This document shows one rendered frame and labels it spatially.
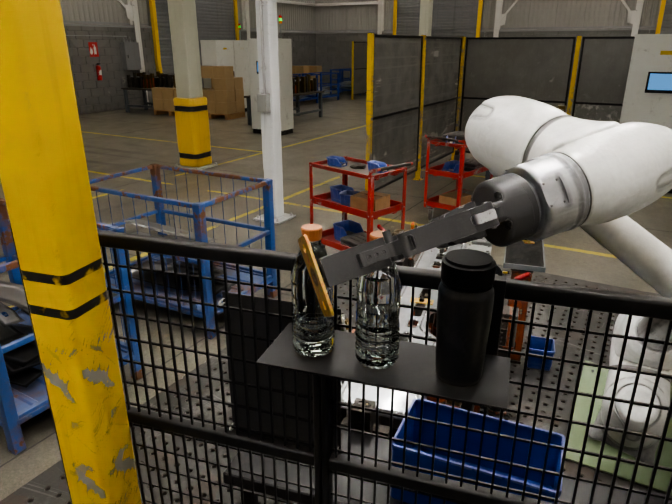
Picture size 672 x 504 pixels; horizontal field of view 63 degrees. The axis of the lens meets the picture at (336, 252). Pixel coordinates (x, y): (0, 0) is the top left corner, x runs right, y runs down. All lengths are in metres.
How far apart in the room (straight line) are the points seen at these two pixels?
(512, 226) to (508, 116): 0.21
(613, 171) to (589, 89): 8.67
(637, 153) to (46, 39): 0.83
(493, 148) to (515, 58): 8.73
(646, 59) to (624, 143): 7.76
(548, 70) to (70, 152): 8.73
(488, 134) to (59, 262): 0.71
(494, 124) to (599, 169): 0.18
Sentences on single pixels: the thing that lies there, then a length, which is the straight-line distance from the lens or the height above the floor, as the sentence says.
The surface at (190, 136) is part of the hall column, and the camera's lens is 9.06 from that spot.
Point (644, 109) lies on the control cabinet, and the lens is 8.47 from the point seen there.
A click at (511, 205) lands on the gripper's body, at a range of 0.59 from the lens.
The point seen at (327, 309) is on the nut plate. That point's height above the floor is 1.63.
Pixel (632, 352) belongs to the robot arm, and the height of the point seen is 1.10.
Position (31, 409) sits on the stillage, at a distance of 3.18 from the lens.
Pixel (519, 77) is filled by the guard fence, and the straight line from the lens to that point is 9.48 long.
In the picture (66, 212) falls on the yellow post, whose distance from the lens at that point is 1.01.
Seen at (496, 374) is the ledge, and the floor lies 1.43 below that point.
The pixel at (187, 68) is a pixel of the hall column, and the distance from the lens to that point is 9.00.
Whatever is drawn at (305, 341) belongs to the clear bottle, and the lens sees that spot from 0.82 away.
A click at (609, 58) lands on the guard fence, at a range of 9.29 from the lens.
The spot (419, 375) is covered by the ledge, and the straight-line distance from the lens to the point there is 0.81.
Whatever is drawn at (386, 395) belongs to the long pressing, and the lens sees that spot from 1.51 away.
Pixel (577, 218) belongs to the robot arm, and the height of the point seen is 1.70.
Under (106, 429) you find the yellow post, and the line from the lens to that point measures 1.20.
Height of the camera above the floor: 1.87
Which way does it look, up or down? 21 degrees down
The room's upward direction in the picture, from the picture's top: straight up
